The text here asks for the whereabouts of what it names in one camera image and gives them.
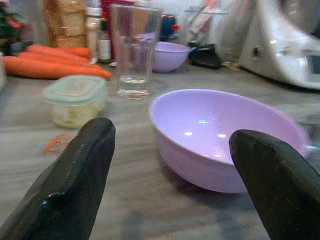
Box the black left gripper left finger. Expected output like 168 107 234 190
0 116 117 240

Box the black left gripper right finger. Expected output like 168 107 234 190
228 128 320 240

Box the orange carrot peel scrap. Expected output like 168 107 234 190
44 133 76 154

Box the small green-lidded food container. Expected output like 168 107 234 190
42 74 108 130

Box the large purple plastic bowl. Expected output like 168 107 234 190
149 88 311 195

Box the orange carrot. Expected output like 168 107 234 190
17 51 103 70
2 56 112 80
26 44 92 60

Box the clear drinking glass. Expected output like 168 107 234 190
110 4 161 100

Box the small sauce bottle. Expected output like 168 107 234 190
96 17 112 63

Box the white kitchen cooking machine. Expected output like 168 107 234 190
238 0 320 90

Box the black plastic scoop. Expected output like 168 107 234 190
188 43 223 70

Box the spice jar with white cap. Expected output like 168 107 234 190
85 7 103 63

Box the clear packet of bread slices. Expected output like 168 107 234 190
43 0 88 48

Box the small purple plastic bowl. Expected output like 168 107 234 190
151 41 191 74

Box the dark green food packet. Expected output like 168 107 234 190
0 2 33 56

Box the clear plastic utensil container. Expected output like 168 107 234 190
184 0 231 48

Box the red plastic canister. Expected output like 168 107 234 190
99 0 137 20

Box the blue jar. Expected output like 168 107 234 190
159 14 181 42

